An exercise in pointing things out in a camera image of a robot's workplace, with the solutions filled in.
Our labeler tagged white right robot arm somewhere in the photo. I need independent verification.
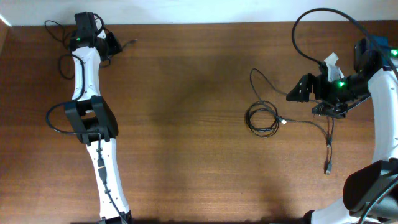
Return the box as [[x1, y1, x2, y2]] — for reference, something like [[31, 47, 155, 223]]
[[286, 35, 397, 223]]

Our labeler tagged black USB cable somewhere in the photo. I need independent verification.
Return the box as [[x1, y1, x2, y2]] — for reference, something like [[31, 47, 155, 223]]
[[244, 100, 287, 138], [249, 67, 335, 175], [44, 19, 137, 80]]

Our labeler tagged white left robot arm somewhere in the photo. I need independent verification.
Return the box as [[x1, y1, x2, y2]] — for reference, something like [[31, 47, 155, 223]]
[[64, 12, 133, 223]]

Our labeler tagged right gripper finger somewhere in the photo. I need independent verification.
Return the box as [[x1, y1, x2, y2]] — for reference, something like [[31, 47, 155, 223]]
[[312, 103, 347, 119], [286, 73, 315, 102]]

